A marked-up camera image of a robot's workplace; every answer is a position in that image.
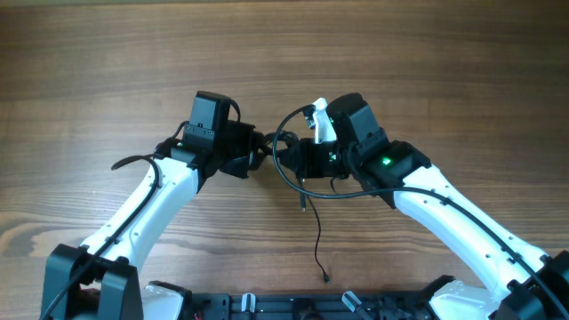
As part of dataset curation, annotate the black usb cable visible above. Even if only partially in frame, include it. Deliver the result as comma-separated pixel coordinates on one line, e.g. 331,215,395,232
260,130,332,284

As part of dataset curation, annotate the camera black cable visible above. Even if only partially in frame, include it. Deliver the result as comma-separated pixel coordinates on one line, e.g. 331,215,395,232
271,104,568,320
38,154,162,320

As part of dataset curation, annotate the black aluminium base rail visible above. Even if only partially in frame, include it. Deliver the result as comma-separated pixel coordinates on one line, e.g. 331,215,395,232
174,292,437,320

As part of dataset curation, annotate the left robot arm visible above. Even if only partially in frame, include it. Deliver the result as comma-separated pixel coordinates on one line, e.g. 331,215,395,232
40,91,263,319

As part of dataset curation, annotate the right camera black cable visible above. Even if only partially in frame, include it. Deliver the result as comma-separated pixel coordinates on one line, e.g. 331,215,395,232
271,104,568,320

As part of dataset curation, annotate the left camera black cable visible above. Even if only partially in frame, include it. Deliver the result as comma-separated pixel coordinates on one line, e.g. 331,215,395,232
38,154,162,320

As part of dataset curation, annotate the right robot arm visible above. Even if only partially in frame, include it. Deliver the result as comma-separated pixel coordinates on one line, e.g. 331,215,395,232
273,93,568,319

